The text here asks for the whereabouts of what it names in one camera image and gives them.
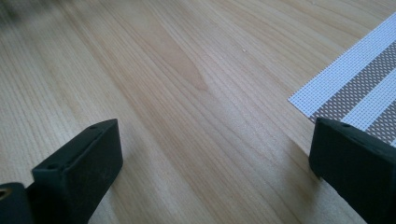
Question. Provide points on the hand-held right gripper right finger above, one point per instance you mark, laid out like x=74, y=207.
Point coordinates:
x=358, y=161

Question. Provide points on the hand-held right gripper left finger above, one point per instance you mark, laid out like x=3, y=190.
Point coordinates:
x=81, y=168

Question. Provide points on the striped woven placemat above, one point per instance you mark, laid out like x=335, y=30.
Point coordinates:
x=361, y=81

